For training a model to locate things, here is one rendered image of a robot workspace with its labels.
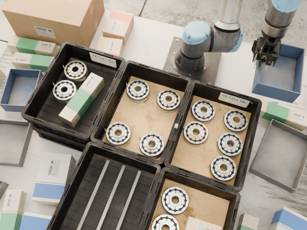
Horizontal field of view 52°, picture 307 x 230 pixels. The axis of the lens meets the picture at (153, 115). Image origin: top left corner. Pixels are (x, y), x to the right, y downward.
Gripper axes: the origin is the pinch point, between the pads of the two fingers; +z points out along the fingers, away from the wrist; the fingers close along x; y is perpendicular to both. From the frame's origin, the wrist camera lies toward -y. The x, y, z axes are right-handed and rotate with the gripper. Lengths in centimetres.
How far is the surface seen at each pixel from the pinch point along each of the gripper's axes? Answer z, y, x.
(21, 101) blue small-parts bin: 32, 26, -102
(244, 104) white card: 23.4, 4.5, -0.6
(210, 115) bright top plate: 24.8, 12.9, -13.2
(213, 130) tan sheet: 28.0, 18.0, -10.5
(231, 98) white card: 21.3, 4.3, -6.3
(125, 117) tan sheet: 25, 24, -48
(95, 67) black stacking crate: 23, 4, -70
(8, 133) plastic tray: 33, 43, -100
